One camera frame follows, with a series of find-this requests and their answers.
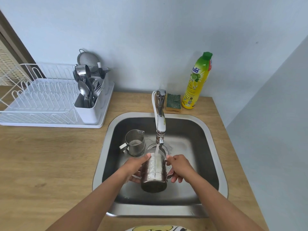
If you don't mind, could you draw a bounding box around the person's right hand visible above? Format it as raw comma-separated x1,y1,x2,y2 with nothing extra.
166,154,197,184

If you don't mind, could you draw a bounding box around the person's left hand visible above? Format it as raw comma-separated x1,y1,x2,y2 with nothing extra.
120,153,151,184

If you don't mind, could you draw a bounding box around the tall steel pitcher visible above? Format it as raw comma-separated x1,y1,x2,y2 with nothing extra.
140,143,174,193

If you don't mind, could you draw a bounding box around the person's left forearm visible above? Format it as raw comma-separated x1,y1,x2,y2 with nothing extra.
45,164,130,231

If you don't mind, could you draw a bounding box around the person's right forearm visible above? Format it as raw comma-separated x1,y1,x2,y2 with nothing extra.
185,170,265,231

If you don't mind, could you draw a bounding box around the small steel milk pitcher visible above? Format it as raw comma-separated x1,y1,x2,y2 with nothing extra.
119,129,146,157

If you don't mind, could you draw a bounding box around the stainless steel sink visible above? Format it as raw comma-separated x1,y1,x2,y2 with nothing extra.
92,112,229,218

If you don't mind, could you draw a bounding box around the chrome and white faucet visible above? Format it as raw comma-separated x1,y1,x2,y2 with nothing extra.
151,89,167,145

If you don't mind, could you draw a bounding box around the green and yellow sponge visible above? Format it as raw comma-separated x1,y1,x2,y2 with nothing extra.
166,93,182,113

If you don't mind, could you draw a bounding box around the white plastic drain tray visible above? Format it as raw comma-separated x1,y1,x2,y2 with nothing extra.
0,78,115,129

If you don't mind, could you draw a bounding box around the white cutlery holder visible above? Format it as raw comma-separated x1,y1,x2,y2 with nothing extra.
74,67,110,125

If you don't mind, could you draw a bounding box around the yellow dish soap bottle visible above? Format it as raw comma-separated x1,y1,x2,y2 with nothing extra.
181,52,213,110

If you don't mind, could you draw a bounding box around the bunch of steel cutlery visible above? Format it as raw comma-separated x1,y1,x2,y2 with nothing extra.
73,69,106,109

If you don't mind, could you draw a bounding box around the shiny steel cup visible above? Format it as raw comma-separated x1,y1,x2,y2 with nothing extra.
75,64,91,77

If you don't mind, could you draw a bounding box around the metal mesh strainer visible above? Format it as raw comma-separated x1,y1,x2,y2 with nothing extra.
77,49,100,71

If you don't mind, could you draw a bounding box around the white handled utensil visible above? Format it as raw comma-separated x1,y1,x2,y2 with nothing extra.
97,62,105,80

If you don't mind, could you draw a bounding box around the white wire dish rack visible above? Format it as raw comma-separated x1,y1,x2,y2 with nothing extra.
0,63,83,125

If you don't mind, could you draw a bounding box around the brown door frame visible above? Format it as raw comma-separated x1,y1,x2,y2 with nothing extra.
0,9,47,80

